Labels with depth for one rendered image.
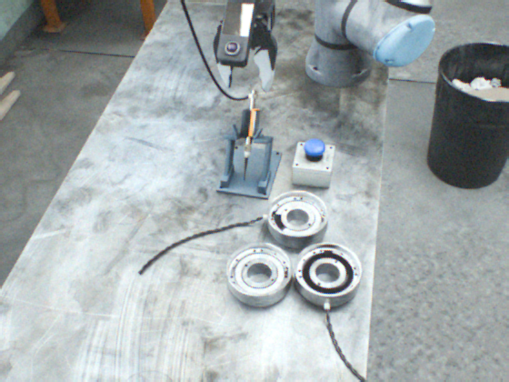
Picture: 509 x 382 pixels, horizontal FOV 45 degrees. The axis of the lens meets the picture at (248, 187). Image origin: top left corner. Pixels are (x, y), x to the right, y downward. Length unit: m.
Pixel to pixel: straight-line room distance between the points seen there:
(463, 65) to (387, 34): 1.12
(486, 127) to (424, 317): 0.65
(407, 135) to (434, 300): 0.78
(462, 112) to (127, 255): 1.33
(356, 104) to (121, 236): 0.58
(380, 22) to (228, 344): 0.66
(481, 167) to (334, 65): 1.03
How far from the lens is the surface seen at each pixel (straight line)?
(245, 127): 1.09
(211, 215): 1.10
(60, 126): 2.68
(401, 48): 1.21
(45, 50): 3.19
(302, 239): 1.02
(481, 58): 2.34
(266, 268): 1.00
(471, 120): 2.10
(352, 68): 1.37
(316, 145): 1.11
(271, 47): 1.00
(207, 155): 1.21
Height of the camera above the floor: 1.62
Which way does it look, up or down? 46 degrees down
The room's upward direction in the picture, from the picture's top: 3 degrees counter-clockwise
